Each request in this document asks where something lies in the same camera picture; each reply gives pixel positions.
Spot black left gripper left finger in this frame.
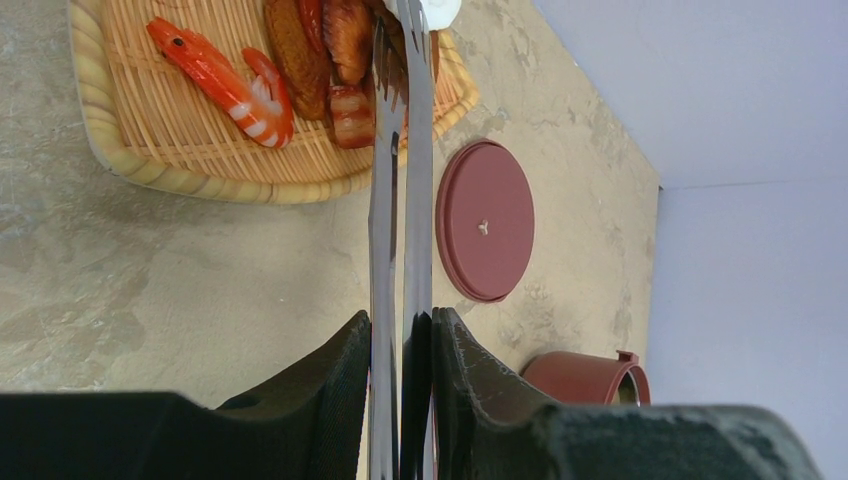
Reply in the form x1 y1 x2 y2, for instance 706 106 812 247
1 311 371 479

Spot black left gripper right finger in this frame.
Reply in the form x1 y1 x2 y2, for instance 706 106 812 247
431 307 820 479

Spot steel food tongs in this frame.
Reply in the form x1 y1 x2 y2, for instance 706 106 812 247
368 1 438 479

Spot white round rice cracker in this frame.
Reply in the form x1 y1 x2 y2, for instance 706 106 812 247
383 0 462 32

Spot orange fried chicken wing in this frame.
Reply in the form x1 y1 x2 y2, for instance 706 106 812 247
323 0 373 85

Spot dark red steel lunch pot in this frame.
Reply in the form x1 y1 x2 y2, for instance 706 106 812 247
521 350 651 406

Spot dark red round lid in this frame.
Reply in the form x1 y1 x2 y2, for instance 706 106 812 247
435 138 535 303

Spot red white shrimp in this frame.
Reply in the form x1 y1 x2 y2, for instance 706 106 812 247
146 17 295 149

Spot orange fried cutlet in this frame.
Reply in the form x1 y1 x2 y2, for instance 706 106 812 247
264 0 331 121

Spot red chili pepper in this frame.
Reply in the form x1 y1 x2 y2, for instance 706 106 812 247
298 0 323 43

